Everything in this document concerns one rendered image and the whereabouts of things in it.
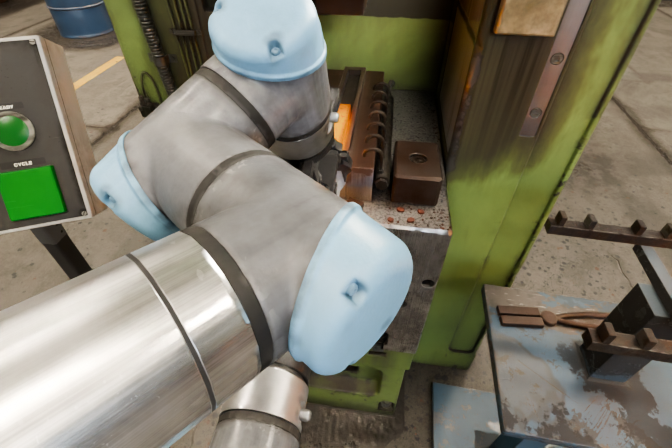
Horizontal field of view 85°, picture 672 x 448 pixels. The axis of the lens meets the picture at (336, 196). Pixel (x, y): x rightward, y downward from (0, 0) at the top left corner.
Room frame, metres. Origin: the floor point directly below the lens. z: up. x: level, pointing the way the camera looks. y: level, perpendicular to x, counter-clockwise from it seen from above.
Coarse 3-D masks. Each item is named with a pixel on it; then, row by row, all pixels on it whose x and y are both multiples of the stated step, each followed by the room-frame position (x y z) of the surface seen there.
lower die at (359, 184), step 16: (336, 80) 0.88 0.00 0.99; (368, 80) 0.87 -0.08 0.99; (368, 96) 0.79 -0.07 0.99; (352, 112) 0.70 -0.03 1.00; (368, 112) 0.71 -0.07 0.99; (352, 128) 0.63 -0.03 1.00; (352, 144) 0.59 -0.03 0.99; (368, 144) 0.59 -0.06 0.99; (352, 160) 0.54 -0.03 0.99; (368, 160) 0.54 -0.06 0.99; (352, 176) 0.52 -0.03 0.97; (368, 176) 0.51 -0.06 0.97; (352, 192) 0.52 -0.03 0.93; (368, 192) 0.51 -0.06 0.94
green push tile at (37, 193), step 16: (0, 176) 0.43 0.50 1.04; (16, 176) 0.43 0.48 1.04; (32, 176) 0.44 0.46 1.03; (48, 176) 0.44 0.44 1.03; (16, 192) 0.42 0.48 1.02; (32, 192) 0.42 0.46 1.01; (48, 192) 0.43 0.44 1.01; (16, 208) 0.41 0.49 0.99; (32, 208) 0.41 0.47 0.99; (48, 208) 0.42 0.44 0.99; (64, 208) 0.42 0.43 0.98
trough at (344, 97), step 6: (348, 72) 0.92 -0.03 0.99; (354, 72) 0.92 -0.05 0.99; (360, 72) 0.92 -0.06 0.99; (348, 78) 0.90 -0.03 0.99; (354, 78) 0.90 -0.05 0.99; (348, 84) 0.86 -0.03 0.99; (354, 84) 0.86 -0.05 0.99; (342, 90) 0.81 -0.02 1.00; (348, 90) 0.83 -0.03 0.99; (354, 90) 0.83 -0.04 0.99; (342, 96) 0.80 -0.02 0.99; (348, 96) 0.80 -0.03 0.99; (354, 96) 0.80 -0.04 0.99; (342, 102) 0.77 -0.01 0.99; (348, 102) 0.77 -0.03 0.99; (348, 126) 0.66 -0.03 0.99
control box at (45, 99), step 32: (0, 64) 0.52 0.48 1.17; (32, 64) 0.53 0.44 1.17; (64, 64) 0.59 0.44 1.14; (0, 96) 0.50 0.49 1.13; (32, 96) 0.51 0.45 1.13; (64, 96) 0.54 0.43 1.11; (32, 128) 0.48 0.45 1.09; (64, 128) 0.49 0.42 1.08; (0, 160) 0.45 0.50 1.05; (32, 160) 0.46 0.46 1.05; (64, 160) 0.46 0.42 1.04; (0, 192) 0.42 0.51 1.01; (64, 192) 0.44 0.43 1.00; (0, 224) 0.39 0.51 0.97; (32, 224) 0.40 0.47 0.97
